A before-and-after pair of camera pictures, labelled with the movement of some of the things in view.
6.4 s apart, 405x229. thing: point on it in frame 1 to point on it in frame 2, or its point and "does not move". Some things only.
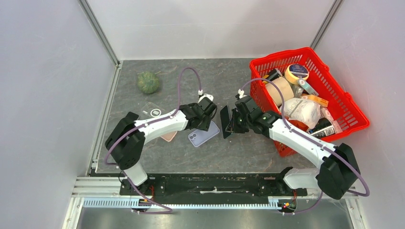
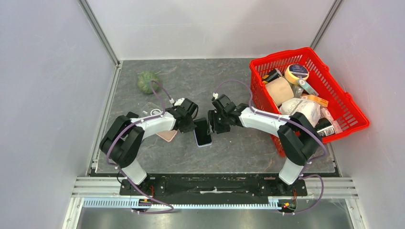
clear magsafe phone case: x=151 y=110 does not move
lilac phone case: x=199 y=136 to x=206 y=145
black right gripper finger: x=235 y=122 to x=212 y=119
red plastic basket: x=349 y=117 does not move
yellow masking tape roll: x=293 y=72 does not move
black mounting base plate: x=255 y=185 does not move
